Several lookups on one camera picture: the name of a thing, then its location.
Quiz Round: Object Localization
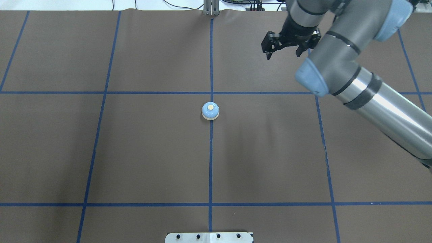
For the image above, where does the aluminium frame post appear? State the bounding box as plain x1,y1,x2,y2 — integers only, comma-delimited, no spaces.
203,0,220,16

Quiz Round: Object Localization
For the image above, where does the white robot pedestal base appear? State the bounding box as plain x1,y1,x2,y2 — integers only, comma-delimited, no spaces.
165,232,254,243

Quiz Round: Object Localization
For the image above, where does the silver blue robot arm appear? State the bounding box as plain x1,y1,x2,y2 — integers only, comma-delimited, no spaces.
261,0,432,169

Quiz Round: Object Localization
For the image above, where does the blue white call bell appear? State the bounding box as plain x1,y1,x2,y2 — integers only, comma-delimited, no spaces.
201,102,220,120

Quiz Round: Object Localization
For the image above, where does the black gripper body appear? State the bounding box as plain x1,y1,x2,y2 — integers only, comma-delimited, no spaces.
279,15,319,47

